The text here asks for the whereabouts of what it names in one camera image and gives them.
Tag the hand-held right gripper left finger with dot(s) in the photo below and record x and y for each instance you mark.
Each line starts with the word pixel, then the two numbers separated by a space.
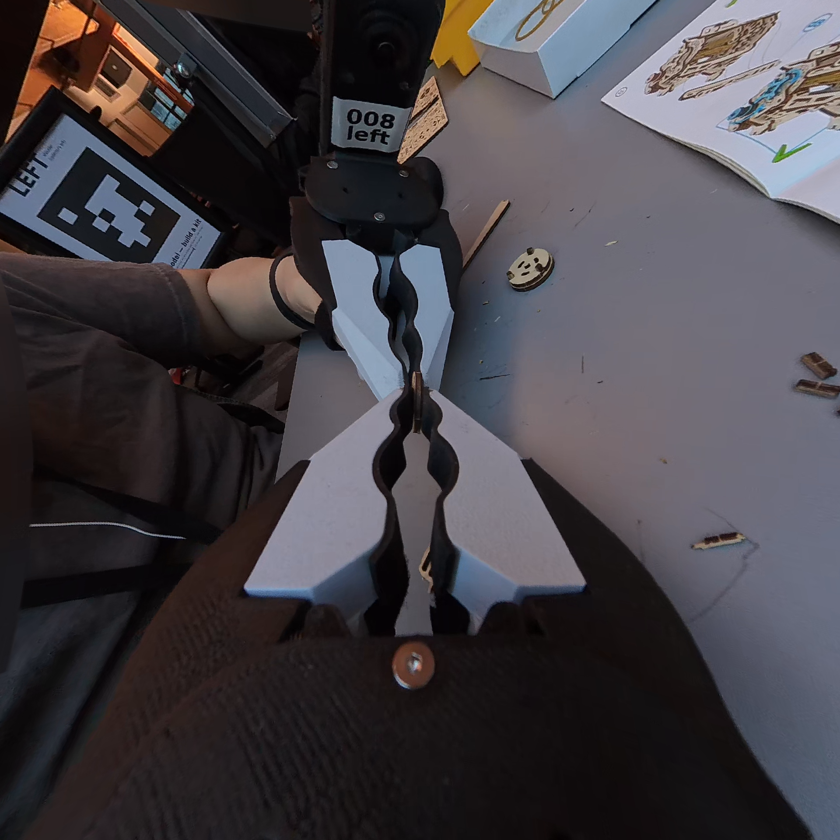
pixel 315 525

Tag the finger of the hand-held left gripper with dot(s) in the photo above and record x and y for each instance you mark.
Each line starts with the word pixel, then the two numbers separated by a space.
pixel 354 302
pixel 430 295

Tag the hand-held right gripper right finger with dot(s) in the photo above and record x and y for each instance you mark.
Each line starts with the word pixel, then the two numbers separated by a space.
pixel 505 525

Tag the laser-cut wooden puzzle sheet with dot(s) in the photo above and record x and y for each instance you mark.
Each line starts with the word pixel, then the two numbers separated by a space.
pixel 423 124

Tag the small round wooden part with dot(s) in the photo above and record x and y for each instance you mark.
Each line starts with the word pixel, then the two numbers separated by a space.
pixel 418 400

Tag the person's left forearm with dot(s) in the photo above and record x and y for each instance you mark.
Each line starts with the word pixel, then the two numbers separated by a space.
pixel 243 295

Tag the grey desk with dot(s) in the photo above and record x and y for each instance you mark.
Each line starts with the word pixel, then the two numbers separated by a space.
pixel 623 426

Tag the black wristband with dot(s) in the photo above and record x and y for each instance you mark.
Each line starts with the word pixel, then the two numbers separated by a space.
pixel 282 308

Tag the tapered wooden stick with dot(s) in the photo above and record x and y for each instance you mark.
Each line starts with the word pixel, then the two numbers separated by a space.
pixel 485 233

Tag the slotted wooden disc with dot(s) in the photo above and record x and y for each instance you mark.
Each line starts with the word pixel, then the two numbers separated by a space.
pixel 530 269

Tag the yellow storage bin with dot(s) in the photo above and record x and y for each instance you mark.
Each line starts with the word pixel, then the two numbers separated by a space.
pixel 459 39

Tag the grey metal beam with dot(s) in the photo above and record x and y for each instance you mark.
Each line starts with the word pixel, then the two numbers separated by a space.
pixel 216 72

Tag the small wooden scrap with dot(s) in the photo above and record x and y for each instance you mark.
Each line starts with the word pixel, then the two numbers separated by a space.
pixel 718 541
pixel 817 388
pixel 818 365

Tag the white tray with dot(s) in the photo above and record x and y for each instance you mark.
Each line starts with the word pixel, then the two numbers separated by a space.
pixel 564 59

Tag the pile of tan rubber bands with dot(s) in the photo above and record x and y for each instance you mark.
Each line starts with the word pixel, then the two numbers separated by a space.
pixel 535 19

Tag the person's dark shirt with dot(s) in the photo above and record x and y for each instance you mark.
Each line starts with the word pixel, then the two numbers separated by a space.
pixel 98 394

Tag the framed marker sign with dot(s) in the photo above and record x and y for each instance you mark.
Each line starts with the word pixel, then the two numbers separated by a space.
pixel 105 203

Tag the open instruction booklet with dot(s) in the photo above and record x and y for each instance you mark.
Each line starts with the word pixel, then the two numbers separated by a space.
pixel 722 98

